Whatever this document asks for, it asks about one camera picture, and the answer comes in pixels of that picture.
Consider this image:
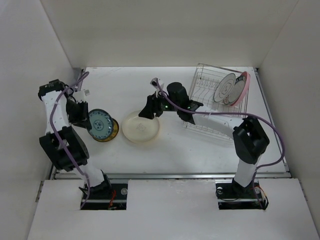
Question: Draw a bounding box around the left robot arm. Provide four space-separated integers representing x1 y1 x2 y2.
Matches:
38 79 112 199

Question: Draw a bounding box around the blue floral plate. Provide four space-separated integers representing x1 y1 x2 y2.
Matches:
88 108 114 140

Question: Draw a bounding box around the yellow brown patterned plate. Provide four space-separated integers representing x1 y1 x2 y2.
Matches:
93 118 120 143

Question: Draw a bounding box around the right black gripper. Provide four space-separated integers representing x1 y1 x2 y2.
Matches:
138 90 180 120

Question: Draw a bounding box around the white plate dark lettered rim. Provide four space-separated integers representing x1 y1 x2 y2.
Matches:
223 75 247 105

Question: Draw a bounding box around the tan yellow plate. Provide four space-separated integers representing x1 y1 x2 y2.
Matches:
129 117 160 143

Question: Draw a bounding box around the pink plate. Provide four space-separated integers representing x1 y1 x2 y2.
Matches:
225 71 251 106

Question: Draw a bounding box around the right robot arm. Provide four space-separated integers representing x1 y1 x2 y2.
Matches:
138 78 270 197

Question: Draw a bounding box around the aluminium front rail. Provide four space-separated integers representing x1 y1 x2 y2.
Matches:
49 170 292 180

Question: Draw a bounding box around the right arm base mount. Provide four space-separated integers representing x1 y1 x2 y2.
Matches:
215 181 269 211

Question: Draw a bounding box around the cream white bear plate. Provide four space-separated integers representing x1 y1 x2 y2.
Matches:
121 111 160 143

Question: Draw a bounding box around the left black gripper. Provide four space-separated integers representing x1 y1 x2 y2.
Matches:
66 98 92 130

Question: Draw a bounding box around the white plate green rim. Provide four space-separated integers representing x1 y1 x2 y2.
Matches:
213 73 236 103

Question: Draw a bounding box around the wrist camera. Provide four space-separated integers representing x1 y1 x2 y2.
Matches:
73 89 90 104
150 77 165 90

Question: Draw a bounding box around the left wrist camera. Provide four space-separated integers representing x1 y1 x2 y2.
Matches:
73 89 90 104

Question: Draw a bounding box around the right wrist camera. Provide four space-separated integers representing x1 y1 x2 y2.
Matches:
150 77 165 90

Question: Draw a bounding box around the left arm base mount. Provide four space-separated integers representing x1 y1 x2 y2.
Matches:
80 183 128 211

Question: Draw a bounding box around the chrome wire dish rack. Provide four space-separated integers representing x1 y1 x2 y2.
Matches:
182 62 251 143

